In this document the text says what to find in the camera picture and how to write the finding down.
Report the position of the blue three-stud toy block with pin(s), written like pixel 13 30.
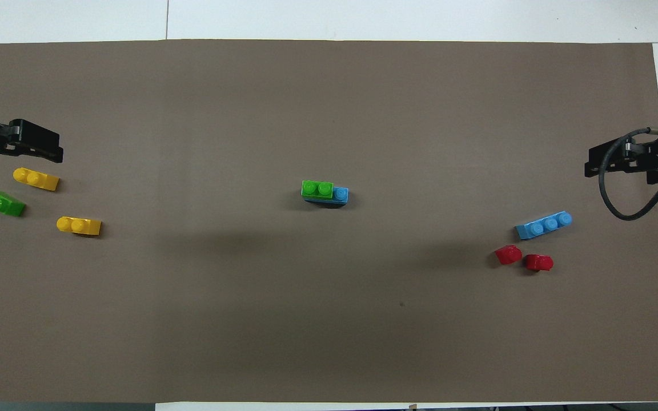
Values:
pixel 340 196
pixel 543 225

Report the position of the green two-stud toy block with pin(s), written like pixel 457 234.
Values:
pixel 2 204
pixel 316 189

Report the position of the yellow two-stud toy block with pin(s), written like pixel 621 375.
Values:
pixel 36 179
pixel 79 226

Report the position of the red one-stud toy block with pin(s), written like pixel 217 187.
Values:
pixel 508 254
pixel 538 262

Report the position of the brown table mat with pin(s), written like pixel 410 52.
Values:
pixel 329 319

